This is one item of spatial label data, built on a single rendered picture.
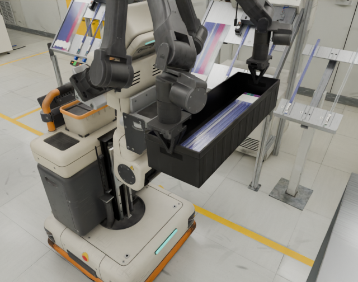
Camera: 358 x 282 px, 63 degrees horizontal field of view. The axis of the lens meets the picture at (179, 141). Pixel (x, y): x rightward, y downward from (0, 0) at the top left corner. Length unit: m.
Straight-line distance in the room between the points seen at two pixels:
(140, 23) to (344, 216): 0.91
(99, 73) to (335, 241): 0.85
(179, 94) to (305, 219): 1.75
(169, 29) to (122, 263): 1.16
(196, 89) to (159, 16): 0.19
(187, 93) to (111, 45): 0.33
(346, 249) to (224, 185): 1.41
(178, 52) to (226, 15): 1.78
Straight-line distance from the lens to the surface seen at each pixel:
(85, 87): 0.96
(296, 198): 2.34
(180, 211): 1.73
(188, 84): 0.61
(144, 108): 1.11
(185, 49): 0.65
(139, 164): 1.21
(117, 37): 0.87
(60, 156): 1.33
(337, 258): 1.01
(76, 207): 1.50
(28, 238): 2.18
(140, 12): 1.04
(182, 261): 1.86
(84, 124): 1.39
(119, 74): 0.86
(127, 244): 1.60
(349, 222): 1.12
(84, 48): 2.91
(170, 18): 0.68
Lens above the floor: 1.54
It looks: 34 degrees down
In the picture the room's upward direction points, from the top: straight up
